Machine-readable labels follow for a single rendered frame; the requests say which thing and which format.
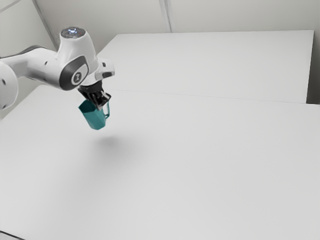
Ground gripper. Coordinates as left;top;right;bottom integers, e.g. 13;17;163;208
77;79;113;112

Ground teal faceted mug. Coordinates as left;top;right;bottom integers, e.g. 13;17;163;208
78;99;111;131

